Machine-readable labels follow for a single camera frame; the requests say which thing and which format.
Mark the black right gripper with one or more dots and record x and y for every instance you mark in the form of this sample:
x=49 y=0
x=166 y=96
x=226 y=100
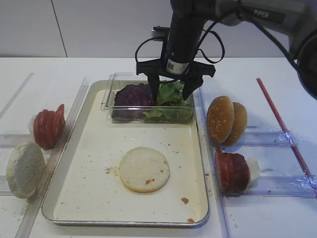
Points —
x=179 y=47

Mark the green lettuce leaves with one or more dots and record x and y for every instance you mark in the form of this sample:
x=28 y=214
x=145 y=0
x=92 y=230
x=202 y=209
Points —
x=170 y=107

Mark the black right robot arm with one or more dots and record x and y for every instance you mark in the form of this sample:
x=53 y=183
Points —
x=290 y=24

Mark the red meat patty slices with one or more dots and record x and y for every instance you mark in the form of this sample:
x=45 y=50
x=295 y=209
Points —
x=233 y=171

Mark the red tomato slices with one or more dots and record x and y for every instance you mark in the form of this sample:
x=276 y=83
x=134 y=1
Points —
x=48 y=127

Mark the clear plastic food container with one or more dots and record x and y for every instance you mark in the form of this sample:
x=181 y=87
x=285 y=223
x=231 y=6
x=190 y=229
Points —
x=117 y=82

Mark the purple cabbage leaf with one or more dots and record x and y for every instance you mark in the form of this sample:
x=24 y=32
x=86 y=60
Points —
x=128 y=98

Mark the sesame bun top front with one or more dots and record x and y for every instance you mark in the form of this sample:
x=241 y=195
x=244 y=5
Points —
x=220 y=118

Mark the brown bun top rear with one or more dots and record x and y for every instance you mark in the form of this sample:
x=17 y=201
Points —
x=239 y=125

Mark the red plastic rod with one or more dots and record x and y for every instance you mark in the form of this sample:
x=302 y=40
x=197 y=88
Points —
x=284 y=126

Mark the bun bottom on tray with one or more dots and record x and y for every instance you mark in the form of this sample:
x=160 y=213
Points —
x=144 y=169

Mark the cream metal baking tray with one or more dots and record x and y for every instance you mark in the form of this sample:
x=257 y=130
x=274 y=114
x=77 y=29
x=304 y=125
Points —
x=86 y=189

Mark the clear track upper right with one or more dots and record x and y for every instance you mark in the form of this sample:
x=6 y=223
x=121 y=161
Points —
x=268 y=139

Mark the clear track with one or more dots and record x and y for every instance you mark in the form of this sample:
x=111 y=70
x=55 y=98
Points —
x=13 y=140
x=280 y=186
x=268 y=139

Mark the white pusher block right lower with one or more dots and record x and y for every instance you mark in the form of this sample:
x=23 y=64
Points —
x=253 y=168

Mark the clear track lower right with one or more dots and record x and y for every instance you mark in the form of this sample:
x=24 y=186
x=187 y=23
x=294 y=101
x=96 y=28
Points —
x=280 y=186

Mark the upright bun half left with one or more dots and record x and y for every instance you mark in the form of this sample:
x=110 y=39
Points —
x=24 y=169

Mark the clear track upper left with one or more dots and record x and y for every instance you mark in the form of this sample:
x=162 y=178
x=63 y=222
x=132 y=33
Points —
x=13 y=140

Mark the clear rail right of tray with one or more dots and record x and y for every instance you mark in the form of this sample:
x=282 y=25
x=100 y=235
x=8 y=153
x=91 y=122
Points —
x=220 y=223

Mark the clear rail of tray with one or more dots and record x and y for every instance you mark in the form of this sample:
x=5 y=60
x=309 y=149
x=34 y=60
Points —
x=36 y=200
x=220 y=223

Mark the clear rail left of tray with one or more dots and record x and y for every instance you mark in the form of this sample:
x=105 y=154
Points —
x=36 y=200

